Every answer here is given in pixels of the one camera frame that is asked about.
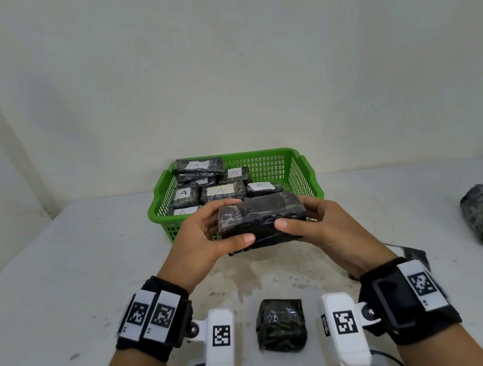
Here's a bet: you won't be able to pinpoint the person's left hand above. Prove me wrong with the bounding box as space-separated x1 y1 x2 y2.
147 194 264 300

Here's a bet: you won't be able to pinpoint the black wristband with marker tags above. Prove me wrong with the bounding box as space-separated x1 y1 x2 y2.
352 248 465 352
105 270 202 366

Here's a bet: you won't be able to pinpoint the person's right hand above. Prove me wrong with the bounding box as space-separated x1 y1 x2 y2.
270 183 401 295

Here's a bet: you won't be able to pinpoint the black packets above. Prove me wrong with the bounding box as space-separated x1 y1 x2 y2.
159 142 287 219

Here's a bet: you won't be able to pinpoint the person's right forearm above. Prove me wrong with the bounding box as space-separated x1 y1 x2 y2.
393 317 483 366

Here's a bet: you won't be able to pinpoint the small black cube packet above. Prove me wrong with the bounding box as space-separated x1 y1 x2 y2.
250 292 311 358

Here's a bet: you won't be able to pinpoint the green plastic basket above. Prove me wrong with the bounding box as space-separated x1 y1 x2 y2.
139 137 329 248

